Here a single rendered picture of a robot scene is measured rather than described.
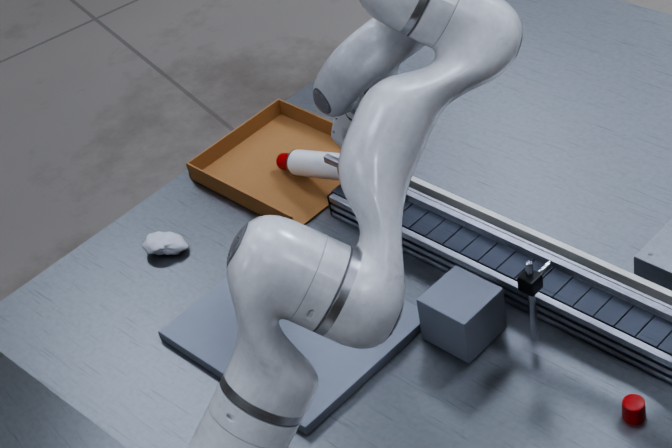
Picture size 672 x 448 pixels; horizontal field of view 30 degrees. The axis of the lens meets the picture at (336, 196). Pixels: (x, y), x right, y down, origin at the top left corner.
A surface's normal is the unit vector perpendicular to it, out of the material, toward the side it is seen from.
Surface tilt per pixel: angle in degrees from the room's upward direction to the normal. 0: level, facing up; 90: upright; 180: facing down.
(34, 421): 0
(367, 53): 53
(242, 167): 0
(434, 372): 0
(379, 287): 44
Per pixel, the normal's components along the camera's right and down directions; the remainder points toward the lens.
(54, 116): -0.15, -0.77
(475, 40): -0.04, 0.02
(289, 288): 0.02, 0.28
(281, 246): 0.21, -0.41
